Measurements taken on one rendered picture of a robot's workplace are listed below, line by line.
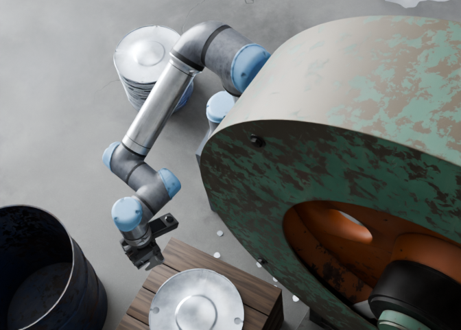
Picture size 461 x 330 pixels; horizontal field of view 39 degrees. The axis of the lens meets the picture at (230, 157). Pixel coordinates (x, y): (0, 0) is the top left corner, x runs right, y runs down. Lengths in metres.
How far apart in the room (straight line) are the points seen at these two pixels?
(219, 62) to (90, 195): 1.26
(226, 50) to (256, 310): 0.85
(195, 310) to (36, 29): 1.73
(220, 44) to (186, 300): 0.85
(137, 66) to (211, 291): 1.03
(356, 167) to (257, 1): 2.41
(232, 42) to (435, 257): 0.80
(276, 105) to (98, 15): 2.47
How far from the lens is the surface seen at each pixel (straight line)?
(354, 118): 0.73
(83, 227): 2.65
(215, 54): 1.59
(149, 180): 1.68
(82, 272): 2.17
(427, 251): 1.00
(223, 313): 2.05
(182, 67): 1.66
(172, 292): 2.09
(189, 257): 2.13
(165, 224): 1.82
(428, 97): 0.73
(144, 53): 2.70
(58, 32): 3.23
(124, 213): 1.63
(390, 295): 0.98
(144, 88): 2.65
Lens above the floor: 2.32
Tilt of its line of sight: 60 degrees down
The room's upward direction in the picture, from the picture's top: 11 degrees counter-clockwise
